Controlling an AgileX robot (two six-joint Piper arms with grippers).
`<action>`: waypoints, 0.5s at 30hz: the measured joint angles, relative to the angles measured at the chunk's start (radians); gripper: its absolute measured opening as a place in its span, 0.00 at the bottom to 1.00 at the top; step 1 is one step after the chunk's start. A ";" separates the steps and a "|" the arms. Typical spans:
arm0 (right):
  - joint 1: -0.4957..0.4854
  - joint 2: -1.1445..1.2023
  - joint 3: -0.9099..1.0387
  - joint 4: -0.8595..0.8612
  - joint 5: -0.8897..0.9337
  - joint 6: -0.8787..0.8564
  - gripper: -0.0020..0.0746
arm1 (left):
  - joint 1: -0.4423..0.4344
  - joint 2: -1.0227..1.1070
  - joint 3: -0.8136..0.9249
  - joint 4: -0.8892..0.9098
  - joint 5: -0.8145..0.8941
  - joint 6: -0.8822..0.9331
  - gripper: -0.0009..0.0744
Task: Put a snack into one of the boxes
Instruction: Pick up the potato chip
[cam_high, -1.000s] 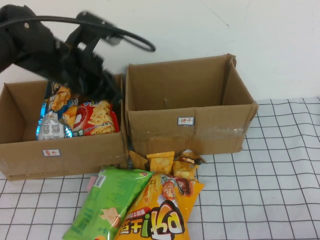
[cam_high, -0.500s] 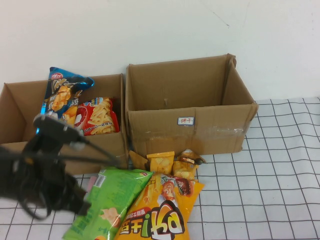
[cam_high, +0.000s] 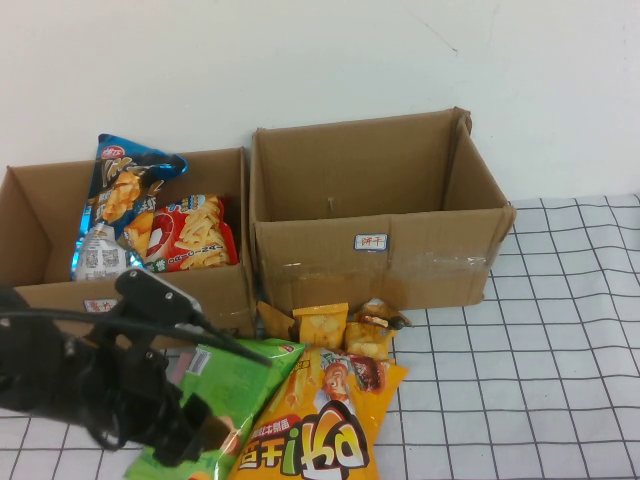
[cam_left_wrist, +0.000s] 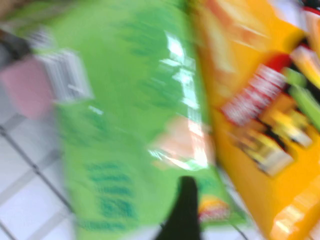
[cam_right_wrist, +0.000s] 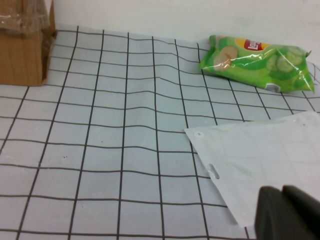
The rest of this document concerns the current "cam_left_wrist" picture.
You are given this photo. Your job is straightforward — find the large yellow chip bag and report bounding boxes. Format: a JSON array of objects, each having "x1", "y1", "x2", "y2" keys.
[{"x1": 189, "y1": 0, "x2": 320, "y2": 240}]

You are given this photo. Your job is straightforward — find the pink cube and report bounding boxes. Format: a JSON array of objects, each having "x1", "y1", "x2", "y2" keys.
[{"x1": 0, "y1": 56, "x2": 57, "y2": 120}]

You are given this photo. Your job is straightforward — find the green chip bag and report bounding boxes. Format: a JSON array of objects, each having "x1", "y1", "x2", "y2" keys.
[{"x1": 7, "y1": 0, "x2": 248, "y2": 240}]

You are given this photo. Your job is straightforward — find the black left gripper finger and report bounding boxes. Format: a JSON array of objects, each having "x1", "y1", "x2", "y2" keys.
[{"x1": 156, "y1": 175, "x2": 203, "y2": 240}]

